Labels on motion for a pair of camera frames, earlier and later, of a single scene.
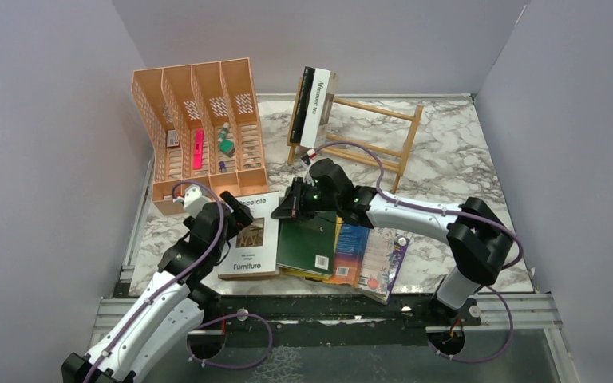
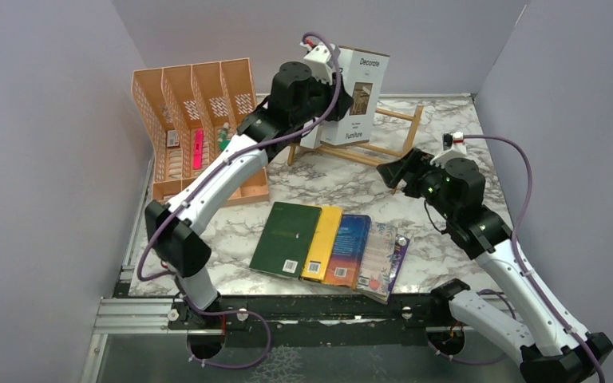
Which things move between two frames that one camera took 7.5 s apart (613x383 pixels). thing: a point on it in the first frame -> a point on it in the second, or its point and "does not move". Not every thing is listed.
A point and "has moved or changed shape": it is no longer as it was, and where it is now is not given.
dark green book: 308,242 has moved or changed shape
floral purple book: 384,254 does not move
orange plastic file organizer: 203,121 does not move
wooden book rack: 293,141 does not move
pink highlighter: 198,149 does not move
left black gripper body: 239,218 -> 322,95
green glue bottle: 225,145 does not move
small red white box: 172,138 does not move
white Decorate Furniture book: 255,248 -> 365,76
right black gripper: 292,206 -> 419,163
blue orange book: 350,244 does not move
